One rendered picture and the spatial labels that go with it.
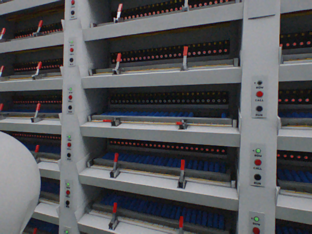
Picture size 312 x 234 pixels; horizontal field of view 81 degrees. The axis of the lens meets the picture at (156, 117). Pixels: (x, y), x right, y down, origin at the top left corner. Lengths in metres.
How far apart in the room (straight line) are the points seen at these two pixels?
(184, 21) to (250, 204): 0.62
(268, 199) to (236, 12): 0.57
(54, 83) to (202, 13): 0.66
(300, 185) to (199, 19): 0.61
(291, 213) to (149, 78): 0.59
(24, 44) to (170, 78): 0.75
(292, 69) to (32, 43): 1.05
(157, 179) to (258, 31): 0.58
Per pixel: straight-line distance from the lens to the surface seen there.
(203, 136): 0.62
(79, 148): 0.83
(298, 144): 0.65
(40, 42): 1.06
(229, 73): 0.63
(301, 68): 0.66
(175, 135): 0.63
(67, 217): 0.96
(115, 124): 0.75
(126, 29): 0.78
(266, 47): 0.65
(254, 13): 0.69
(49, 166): 0.99
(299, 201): 0.71
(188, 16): 0.71
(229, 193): 0.67
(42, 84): 0.99
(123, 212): 0.86
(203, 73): 0.63
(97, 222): 0.90
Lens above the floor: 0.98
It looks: level
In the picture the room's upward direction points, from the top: 1 degrees clockwise
